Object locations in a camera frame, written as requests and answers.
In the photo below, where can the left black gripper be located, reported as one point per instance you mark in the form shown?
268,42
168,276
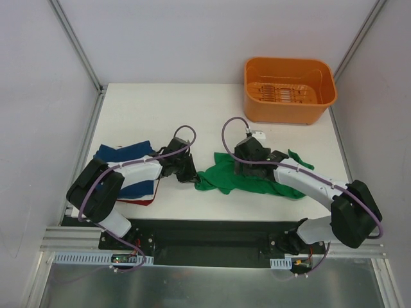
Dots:
187,167

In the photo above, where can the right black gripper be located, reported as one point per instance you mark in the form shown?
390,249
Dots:
245,165

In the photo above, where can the bright green t-shirt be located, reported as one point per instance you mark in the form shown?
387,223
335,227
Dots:
221,176

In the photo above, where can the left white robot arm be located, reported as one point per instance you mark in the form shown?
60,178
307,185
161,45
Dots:
125,174

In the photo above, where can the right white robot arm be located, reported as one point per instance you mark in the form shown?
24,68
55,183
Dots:
353,212

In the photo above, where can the folded red t-shirt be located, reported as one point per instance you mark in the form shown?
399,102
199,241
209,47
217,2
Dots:
144,201

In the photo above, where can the orange plastic basket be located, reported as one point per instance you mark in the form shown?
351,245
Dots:
287,90

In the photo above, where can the left green circuit board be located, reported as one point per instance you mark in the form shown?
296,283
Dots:
120,259

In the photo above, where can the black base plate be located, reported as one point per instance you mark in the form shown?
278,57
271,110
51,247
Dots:
228,244

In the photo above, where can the right white cable duct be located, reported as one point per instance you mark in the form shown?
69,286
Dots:
281,264

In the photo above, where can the white cable duct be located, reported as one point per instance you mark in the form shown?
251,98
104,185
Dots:
83,258
281,264

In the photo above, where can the front aluminium rail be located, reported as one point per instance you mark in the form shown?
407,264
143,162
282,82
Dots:
83,239

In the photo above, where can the left white cable duct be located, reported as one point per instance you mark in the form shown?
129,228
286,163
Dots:
83,258

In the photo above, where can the right aluminium frame post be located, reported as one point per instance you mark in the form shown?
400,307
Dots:
366,26

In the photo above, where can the aluminium frame post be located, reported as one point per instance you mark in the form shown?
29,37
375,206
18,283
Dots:
366,26
72,37

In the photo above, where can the left aluminium frame post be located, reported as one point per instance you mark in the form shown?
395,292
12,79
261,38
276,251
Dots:
72,37

